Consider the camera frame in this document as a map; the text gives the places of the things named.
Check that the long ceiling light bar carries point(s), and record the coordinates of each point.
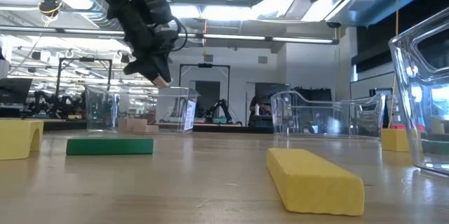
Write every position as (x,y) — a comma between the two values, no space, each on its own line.
(231,37)

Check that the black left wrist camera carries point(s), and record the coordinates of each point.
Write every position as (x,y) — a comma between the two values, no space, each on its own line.
(158,8)

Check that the yellow arch block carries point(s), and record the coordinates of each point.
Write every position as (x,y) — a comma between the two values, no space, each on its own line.
(17,139)

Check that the red storage bins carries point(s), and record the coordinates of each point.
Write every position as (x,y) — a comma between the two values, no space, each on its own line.
(400,126)

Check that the clear plastic bin with label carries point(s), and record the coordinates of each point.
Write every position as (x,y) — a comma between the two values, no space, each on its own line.
(105,111)

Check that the background black robot arm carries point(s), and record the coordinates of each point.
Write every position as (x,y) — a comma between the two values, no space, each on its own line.
(219,110)

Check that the yellow cube block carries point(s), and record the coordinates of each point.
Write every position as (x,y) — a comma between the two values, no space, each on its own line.
(393,141)

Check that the green rectangular block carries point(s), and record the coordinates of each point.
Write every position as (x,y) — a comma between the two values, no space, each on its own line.
(108,146)
(436,147)

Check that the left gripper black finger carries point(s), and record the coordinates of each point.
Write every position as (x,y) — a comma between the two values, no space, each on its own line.
(159,67)
(137,68)

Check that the black computer monitor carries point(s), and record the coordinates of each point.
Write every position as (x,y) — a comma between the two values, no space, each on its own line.
(14,90)

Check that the long natural wood block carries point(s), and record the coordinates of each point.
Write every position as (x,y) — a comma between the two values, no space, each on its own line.
(151,129)

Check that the background wooden table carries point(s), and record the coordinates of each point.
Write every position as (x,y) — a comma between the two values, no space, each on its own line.
(217,124)

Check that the black background station frame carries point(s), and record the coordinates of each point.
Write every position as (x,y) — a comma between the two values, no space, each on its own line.
(84,59)
(205,65)

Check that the long yellow block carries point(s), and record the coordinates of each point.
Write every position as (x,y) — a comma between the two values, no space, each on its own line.
(315,185)

